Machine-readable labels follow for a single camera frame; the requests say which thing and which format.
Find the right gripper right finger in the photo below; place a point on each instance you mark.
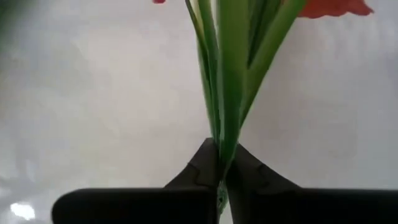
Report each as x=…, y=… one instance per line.
x=311, y=205

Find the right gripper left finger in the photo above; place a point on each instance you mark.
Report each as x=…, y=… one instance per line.
x=140, y=205

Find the red artificial flower bunch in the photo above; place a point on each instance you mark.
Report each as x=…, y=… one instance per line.
x=230, y=93

